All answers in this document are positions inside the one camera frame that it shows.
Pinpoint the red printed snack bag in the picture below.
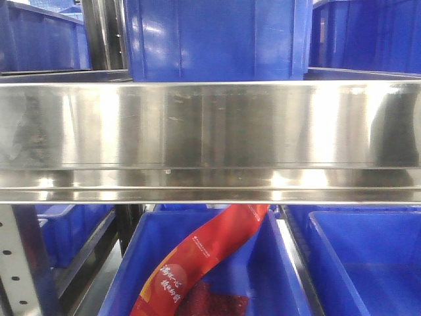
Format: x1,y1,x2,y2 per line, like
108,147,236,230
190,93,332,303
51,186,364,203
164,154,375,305
130,204,270,315

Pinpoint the perforated grey shelf upright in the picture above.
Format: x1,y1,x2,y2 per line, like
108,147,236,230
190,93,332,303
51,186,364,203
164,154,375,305
1,205,41,315

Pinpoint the right shelf lower left bin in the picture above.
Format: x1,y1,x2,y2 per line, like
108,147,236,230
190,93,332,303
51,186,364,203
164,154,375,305
35,204,114,268

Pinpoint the right shelf steel rail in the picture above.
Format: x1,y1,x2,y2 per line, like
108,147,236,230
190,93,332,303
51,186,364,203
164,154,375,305
1,80,420,204

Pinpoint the right shelf blue bin centre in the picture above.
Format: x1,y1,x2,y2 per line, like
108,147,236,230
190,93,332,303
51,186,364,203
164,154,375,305
124,1,312,82

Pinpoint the right shelf lower centre bin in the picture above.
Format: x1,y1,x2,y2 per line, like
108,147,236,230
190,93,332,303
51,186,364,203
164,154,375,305
99,210,312,315

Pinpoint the right shelf upper left bin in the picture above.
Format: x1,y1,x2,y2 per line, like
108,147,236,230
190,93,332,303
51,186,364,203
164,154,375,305
1,1,91,72

